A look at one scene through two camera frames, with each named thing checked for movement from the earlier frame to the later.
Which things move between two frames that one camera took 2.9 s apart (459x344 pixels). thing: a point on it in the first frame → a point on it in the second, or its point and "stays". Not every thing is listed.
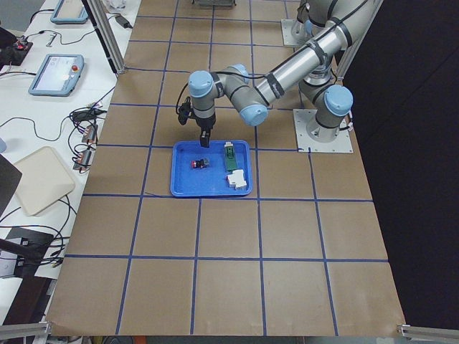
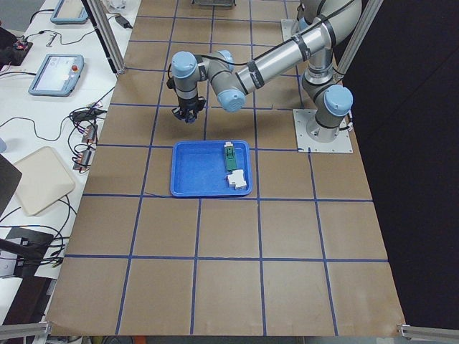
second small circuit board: x=83 y=160 stays
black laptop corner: x=10 y=176 stays
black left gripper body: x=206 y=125 → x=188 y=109
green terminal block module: x=230 y=157 stays
